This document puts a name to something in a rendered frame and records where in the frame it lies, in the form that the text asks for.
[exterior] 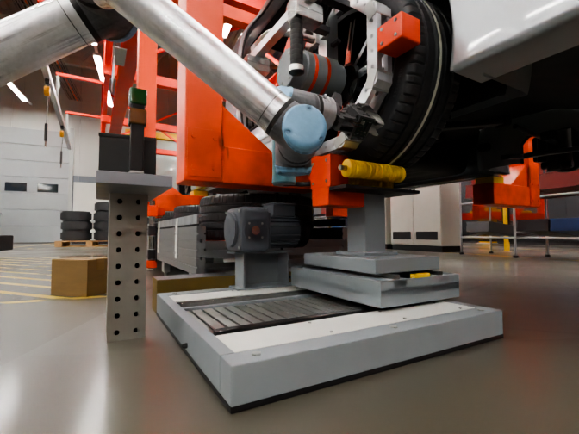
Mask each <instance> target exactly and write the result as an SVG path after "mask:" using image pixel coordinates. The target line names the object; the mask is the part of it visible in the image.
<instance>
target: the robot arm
mask: <svg viewBox="0 0 579 434"><path fill-rule="evenodd" d="M138 29H139V30H140V31H141V32H142V33H144V34H145V35H146V36H148V37H149V38H150V39H151V40H153V41H154V42H155V43H157V44H158V45H159V46H160V47H162V48H163V49H164V50H165V51H167V52H168V53H169V54H170V55H171V56H172V57H173V58H174V59H176V60H177V61H178V62H180V63H181V64H182V65H184V66H185V67H186V68H187V69H189V70H190V71H191V72H192V73H194V74H195V75H196V76H197V77H199V78H200V79H201V80H202V81H203V82H204V83H205V84H207V85H208V86H209V87H210V88H212V89H213V90H214V91H216V92H217V93H218V94H219V95H221V96H222V97H223V98H224V99H226V100H227V101H228V102H230V103H231V104H232V105H233V106H234V107H236V108H237V109H238V110H239V111H240V112H241V113H242V114H244V115H245V116H246V117H248V118H249V119H250V120H251V121H253V122H254V123H255V124H256V125H258V126H259V127H260V128H262V129H263V130H264V132H265V133H266V134H267V135H269V136H270V137H271V138H272V139H273V140H275V160H276V163H275V167H276V173H277V174H278V175H280V176H288V177H296V176H306V175H308V174H310V173H311V171H312V167H313V165H312V163H311V159H312V157H313V156H314V154H315V153H316V151H318V150H319V149H320V148H321V146H322V144H323V142H324V140H325V137H326V134H327V130H328V129H332V128H333V129H334V130H335V131H340V132H343V133H344V134H345V135H346V136H347V138H348V139H349V140H358V141H364V140H363V139H362V138H365V136H366V134H367V133H370V134H372V135H374V136H378V133H377V129H379V128H381V127H383V125H384V122H383V119H382V118H381V117H380V116H379V115H378V113H376V112H375V111H374V110H373V108H372V107H371V106H370V105H368V104H367V103H361V102H358V103H357V104H355V103H352V102H351V103H350V104H346V107H345V108H342V98H341V94H339V93H337V92H334V93H333V95H332V96H331V97H329V96H327V94H324V96H322V95H319V94H315V93H312V92H308V91H305V90H299V89H294V88H293V87H287V86H282V85H281V86H277V87H276V86H275V85H274V84H272V83H271V82H270V81H269V80H268V79H266V78H265V77H264V76H262V75H261V74H260V73H259V72H258V71H256V70H255V69H254V68H252V67H251V66H250V65H249V64H247V62H245V60H243V59H242V58H241V57H240V56H238V55H237V54H236V53H235V52H233V51H232V50H231V49H230V48H228V47H227V46H226V45H225V44H223V43H222V42H221V41H220V40H218V39H217V38H216V37H215V36H213V35H212V34H211V33H210V32H209V31H208V30H207V29H206V28H204V27H203V26H202V25H201V24H199V23H198V22H197V21H195V20H194V19H193V18H192V17H191V16H189V15H188V14H187V13H185V12H184V11H183V10H182V9H180V8H179V7H178V6H177V5H176V4H175V3H174V2H173V1H171V0H45V1H42V2H40V3H37V4H35V5H33V6H31V7H28V8H26V9H24V10H21V11H19V12H17V13H15V14H13V15H10V16H7V17H5V18H3V19H2V20H0V88H1V87H3V86H4V85H6V84H9V83H11V82H14V81H16V80H17V79H19V78H22V77H24V76H26V75H28V74H29V73H32V72H34V71H37V70H39V69H40V68H42V67H44V66H46V65H50V64H52V63H53V62H55V61H57V60H59V59H62V58H64V57H66V56H68V55H70V54H72V53H75V52H76V51H78V50H81V49H83V48H85V47H87V46H89V45H91V44H93V43H98V42H100V41H102V40H108V41H110V42H112V41H113V42H115V43H121V42H124V41H127V40H129V39H131V38H132V37H133V36H134V35H135V33H136V32H137V30H138ZM375 121H376V122H375ZM373 122H374V123H373ZM353 137H357V138H358V139H354V138H353Z"/></svg>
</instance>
